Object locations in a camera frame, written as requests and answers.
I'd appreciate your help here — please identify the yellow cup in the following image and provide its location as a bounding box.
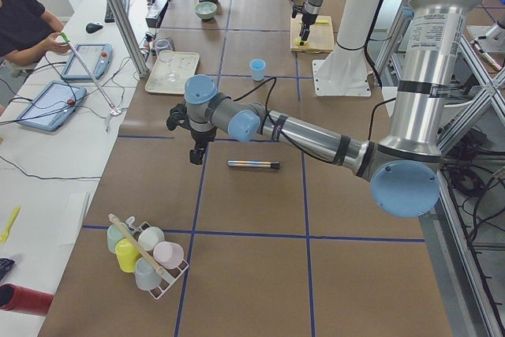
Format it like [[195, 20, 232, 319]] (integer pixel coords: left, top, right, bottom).
[[114, 238, 141, 273]]

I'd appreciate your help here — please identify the long metal pointer stick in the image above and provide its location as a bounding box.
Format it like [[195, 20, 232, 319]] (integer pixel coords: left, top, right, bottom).
[[60, 32, 122, 116]]

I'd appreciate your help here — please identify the pink cup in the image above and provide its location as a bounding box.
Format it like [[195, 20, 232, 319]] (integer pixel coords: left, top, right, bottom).
[[153, 241, 184, 269]]

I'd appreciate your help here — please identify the light blue cup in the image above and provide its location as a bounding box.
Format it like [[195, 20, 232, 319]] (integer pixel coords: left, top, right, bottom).
[[249, 58, 266, 81]]

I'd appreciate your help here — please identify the black keyboard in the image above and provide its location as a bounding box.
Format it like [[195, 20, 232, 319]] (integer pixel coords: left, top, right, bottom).
[[103, 0, 132, 24]]

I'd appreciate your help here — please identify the red bottle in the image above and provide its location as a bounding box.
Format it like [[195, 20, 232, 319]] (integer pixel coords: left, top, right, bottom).
[[1, 283, 54, 316]]

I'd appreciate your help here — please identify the white cup rack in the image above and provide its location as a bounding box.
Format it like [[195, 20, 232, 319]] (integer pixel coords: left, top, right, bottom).
[[125, 216, 189, 299]]

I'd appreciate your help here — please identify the far blue teach pendant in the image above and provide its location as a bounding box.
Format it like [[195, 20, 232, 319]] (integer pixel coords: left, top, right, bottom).
[[62, 43, 113, 81]]

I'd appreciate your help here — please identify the clear wine glass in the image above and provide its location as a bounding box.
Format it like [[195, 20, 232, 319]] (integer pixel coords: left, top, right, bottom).
[[155, 38, 177, 81]]

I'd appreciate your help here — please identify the blue teach pendant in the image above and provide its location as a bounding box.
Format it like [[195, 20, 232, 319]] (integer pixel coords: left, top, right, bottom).
[[17, 81, 88, 132], [62, 43, 113, 81]]

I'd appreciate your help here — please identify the near blue teach pendant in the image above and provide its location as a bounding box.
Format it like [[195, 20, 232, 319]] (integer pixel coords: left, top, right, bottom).
[[17, 81, 88, 132]]

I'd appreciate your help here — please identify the wooden cutting board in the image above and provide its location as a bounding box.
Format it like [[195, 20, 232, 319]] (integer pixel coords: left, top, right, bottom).
[[290, 15, 335, 53]]

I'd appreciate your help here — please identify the steel muddler black tip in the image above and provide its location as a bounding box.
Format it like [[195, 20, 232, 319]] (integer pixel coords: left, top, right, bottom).
[[227, 160, 281, 170]]

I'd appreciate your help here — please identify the white cup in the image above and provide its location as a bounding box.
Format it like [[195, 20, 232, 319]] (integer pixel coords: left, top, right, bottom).
[[138, 227, 165, 252]]

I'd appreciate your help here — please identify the person's hand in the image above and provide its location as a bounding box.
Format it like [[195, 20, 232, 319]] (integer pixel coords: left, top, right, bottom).
[[43, 32, 70, 54]]

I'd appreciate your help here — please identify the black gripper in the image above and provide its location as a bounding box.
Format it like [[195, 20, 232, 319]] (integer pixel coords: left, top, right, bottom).
[[189, 126, 216, 164], [299, 13, 316, 46]]

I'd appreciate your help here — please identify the green bowl of ice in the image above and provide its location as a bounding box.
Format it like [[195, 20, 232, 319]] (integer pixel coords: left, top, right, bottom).
[[194, 2, 218, 21]]

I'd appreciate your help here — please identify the green cup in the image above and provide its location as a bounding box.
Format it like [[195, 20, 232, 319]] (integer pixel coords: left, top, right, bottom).
[[107, 224, 125, 254]]

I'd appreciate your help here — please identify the computer mouse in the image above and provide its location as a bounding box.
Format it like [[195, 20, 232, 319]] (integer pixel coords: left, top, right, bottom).
[[85, 22, 103, 34]]

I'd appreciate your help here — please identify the cream bear tray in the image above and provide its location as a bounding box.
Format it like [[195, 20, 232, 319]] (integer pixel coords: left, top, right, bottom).
[[145, 50, 200, 95]]

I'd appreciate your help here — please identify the grey blue cup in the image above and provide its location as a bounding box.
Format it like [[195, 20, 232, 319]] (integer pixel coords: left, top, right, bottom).
[[134, 258, 161, 291]]

